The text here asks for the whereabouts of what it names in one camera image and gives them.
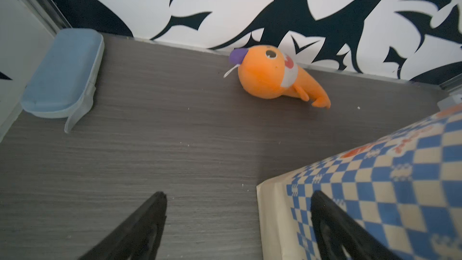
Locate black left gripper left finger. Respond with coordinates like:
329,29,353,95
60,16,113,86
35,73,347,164
79,191,167,260

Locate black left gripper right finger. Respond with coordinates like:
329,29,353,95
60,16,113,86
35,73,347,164
310,191,399,260

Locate orange plush toy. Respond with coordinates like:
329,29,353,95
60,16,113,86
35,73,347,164
223,45,331,109

